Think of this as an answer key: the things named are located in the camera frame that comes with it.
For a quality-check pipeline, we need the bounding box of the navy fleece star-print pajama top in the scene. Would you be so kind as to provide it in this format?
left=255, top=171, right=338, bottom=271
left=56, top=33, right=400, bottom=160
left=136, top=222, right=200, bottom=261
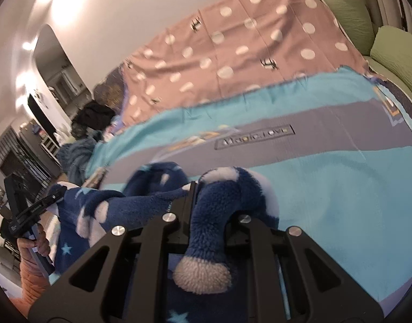
left=51, top=161, right=281, bottom=323

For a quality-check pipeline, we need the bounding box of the pink polka dot cloth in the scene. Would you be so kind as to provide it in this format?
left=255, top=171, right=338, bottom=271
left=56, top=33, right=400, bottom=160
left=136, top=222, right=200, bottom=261
left=120, top=0, right=370, bottom=127

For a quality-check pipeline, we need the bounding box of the arched wall niche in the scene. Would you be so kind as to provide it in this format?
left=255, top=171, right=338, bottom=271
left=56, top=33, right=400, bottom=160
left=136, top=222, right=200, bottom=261
left=33, top=23, right=94, bottom=108

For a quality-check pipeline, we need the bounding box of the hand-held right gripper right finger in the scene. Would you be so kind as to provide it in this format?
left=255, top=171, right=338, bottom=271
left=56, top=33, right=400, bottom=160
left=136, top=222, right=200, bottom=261
left=224, top=209, right=386, bottom=323

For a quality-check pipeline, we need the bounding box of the person's left hand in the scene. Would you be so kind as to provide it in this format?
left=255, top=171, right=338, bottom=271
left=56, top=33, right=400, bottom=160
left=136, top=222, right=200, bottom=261
left=17, top=224, right=52, bottom=259

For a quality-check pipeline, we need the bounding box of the green pillow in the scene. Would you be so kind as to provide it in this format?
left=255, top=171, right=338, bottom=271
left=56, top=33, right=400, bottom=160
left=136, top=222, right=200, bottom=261
left=369, top=25, right=412, bottom=105
left=319, top=0, right=376, bottom=56

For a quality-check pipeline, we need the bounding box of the dark printed quilt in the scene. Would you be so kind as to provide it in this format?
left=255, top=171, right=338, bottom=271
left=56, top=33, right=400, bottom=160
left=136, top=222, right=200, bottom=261
left=93, top=65, right=129, bottom=108

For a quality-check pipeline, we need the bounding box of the grey-blue blanket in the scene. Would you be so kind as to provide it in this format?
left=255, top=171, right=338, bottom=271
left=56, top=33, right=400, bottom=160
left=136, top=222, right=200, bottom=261
left=56, top=129, right=104, bottom=189

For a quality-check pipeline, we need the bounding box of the white ladder shelf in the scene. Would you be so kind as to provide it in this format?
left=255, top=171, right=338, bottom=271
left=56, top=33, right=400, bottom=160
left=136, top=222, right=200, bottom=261
left=41, top=135, right=59, bottom=156

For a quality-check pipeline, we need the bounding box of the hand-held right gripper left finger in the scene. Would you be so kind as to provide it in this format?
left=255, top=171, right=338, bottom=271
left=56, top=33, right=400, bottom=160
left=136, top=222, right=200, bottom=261
left=27, top=181, right=198, bottom=323

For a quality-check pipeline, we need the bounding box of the pile of black clothes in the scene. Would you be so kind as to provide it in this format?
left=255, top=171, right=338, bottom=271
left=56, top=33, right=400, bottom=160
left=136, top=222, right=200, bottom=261
left=71, top=101, right=116, bottom=138

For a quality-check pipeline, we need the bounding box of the person's left forearm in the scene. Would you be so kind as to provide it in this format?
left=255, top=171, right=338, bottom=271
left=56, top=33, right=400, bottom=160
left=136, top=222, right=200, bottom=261
left=19, top=251, right=53, bottom=308

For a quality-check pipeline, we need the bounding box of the blue and grey bed sheet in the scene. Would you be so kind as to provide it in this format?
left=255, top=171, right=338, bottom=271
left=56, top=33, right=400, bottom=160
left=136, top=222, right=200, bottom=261
left=85, top=65, right=412, bottom=313

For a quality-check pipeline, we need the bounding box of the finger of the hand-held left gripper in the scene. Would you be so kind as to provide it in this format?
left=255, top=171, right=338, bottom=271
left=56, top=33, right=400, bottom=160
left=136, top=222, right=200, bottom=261
left=19, top=184, right=67, bottom=221

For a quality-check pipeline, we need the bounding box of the black shelf rack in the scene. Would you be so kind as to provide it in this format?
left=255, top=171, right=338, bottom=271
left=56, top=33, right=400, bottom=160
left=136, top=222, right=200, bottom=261
left=0, top=126, right=53, bottom=206

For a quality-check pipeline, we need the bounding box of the black wall screen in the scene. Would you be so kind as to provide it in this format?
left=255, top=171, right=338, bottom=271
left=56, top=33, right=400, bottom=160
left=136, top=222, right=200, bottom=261
left=27, top=94, right=57, bottom=135

